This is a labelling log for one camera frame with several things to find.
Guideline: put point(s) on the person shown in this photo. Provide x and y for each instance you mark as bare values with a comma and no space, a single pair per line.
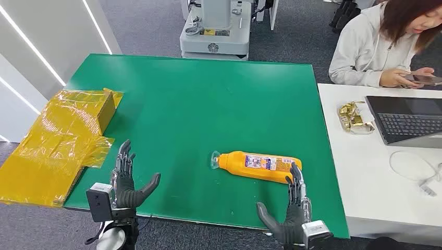
366,45

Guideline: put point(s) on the person's left hand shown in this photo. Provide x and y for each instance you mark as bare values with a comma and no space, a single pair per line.
424,71

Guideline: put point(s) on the yellow film-wrapped cardboard box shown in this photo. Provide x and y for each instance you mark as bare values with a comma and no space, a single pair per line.
55,145

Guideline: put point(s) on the person's right hand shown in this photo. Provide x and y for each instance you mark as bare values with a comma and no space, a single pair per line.
395,77

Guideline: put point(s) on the black equipment legs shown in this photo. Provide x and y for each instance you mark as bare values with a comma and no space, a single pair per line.
343,15

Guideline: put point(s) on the orange plastic bottle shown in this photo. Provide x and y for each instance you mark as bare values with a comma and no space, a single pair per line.
259,166

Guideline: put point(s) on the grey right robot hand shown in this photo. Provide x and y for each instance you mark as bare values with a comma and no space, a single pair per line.
293,220

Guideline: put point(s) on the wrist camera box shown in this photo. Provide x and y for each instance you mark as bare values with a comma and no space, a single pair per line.
316,234
100,203

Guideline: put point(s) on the dark grey laptop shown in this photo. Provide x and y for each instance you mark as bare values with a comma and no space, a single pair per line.
407,119

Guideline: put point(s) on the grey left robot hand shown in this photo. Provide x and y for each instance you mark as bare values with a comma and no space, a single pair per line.
126,193

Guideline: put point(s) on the gold foil snack wrapper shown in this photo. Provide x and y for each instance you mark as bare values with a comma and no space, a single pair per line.
354,117

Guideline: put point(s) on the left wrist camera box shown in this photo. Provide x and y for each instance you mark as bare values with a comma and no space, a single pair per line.
100,203

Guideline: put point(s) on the smartphone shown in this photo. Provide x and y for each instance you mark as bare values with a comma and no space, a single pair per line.
426,80

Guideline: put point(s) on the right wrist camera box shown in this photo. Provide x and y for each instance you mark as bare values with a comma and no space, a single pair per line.
316,234

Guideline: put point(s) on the white robot base machine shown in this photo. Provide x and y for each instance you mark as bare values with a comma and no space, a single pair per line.
215,31

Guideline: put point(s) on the white post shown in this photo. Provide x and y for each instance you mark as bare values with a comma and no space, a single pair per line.
273,13

